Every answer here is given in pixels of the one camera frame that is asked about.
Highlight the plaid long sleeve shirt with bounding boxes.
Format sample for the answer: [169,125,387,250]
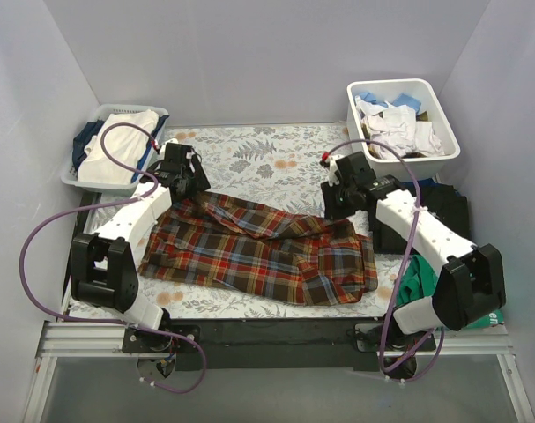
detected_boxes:
[138,192,378,306]

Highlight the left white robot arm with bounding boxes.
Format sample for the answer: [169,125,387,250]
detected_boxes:
[71,142,211,353]

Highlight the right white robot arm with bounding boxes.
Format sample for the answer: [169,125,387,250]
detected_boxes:
[321,152,506,351]

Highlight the white folded garment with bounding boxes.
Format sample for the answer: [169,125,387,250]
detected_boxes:
[77,109,160,185]

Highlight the white crumpled clothes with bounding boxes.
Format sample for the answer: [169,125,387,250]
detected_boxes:
[354,101,445,160]

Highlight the floral table mat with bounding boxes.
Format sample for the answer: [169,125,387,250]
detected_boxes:
[139,122,401,319]

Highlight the white plastic bin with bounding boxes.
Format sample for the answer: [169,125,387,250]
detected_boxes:
[346,78,460,182]

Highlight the black folded shirt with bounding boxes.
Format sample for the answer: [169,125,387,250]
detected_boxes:
[368,179,472,255]

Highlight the navy blue garment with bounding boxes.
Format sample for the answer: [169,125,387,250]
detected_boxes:
[71,120,105,171]

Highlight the light blue garment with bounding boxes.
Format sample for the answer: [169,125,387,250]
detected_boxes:
[353,92,421,113]

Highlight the grey perforated basket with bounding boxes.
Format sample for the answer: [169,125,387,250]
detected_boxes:
[60,104,169,194]

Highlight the green shirt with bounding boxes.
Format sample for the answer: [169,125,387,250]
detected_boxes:
[394,253,504,331]

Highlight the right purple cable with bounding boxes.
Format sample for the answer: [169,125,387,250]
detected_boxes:
[322,139,445,384]

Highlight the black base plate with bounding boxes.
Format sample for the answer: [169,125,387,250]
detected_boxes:
[121,317,440,374]

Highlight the aluminium frame rail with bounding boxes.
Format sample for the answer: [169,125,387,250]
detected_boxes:
[36,322,535,422]

